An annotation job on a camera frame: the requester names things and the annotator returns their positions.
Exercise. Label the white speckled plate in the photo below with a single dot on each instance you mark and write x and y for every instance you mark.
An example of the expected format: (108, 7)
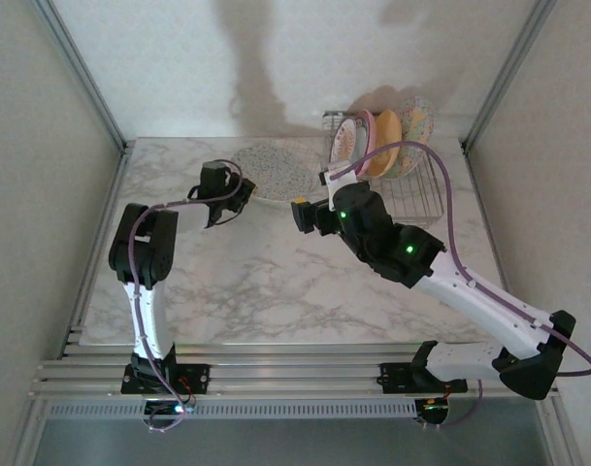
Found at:
(275, 165)

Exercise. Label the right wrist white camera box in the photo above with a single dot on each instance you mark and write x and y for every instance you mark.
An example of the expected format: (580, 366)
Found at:
(346, 179)

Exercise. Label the aluminium table side rail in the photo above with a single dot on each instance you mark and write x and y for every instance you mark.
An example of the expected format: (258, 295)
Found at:
(484, 218)
(97, 242)

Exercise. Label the aluminium front rail beam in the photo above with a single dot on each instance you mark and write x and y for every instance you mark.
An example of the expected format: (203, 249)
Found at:
(300, 374)

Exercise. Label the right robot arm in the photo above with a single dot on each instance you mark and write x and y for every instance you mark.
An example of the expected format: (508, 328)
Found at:
(469, 296)

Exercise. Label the orange plate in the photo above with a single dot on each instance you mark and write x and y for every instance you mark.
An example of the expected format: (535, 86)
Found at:
(387, 141)

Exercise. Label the colourful floral plate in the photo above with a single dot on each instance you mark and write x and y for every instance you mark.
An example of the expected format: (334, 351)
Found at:
(416, 121)

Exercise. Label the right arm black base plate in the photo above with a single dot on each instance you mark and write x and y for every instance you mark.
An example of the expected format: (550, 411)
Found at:
(397, 376)

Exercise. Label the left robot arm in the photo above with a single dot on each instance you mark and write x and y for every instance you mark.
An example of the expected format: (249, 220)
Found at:
(149, 301)

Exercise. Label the white plate pink flower print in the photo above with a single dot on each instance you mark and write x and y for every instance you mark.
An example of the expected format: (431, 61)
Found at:
(343, 141)

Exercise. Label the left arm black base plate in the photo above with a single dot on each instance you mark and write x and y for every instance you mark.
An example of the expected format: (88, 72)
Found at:
(198, 376)

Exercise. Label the aluminium frame corner post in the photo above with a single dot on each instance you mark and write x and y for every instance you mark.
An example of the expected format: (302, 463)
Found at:
(83, 73)
(509, 73)

